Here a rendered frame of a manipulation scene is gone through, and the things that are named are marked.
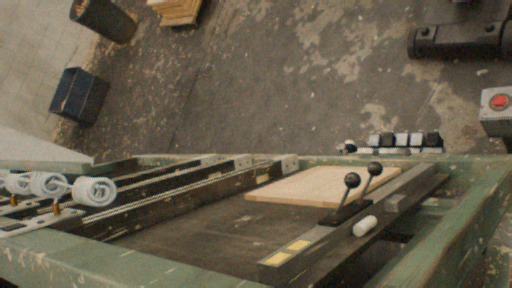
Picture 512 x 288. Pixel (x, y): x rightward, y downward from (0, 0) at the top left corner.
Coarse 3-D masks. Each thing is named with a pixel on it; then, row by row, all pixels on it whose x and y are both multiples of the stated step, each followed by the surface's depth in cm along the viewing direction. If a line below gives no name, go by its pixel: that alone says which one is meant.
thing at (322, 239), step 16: (400, 176) 130; (416, 176) 129; (384, 192) 113; (400, 192) 119; (368, 208) 102; (352, 224) 95; (304, 240) 84; (320, 240) 84; (336, 240) 89; (272, 256) 78; (288, 256) 77; (304, 256) 79; (320, 256) 84; (272, 272) 74; (288, 272) 75
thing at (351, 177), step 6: (348, 174) 88; (354, 174) 87; (348, 180) 87; (354, 180) 87; (360, 180) 88; (348, 186) 88; (354, 186) 87; (348, 192) 90; (342, 198) 91; (342, 204) 91; (336, 210) 92; (330, 216) 93; (336, 216) 92
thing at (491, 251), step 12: (432, 204) 212; (444, 204) 208; (504, 216) 136; (504, 228) 135; (384, 240) 217; (396, 240) 207; (408, 240) 197; (492, 240) 136; (504, 240) 134; (492, 252) 135; (504, 252) 133; (492, 264) 134; (504, 264) 132; (492, 276) 133; (504, 276) 131
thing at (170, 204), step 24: (264, 168) 163; (288, 168) 176; (168, 192) 132; (192, 192) 134; (216, 192) 142; (48, 216) 102; (72, 216) 101; (96, 216) 112; (120, 216) 113; (144, 216) 120; (168, 216) 126; (96, 240) 108
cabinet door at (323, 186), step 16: (304, 176) 158; (320, 176) 155; (336, 176) 152; (368, 176) 145; (384, 176) 142; (256, 192) 140; (272, 192) 137; (288, 192) 136; (304, 192) 134; (320, 192) 131; (336, 192) 129; (352, 192) 125; (336, 208) 117
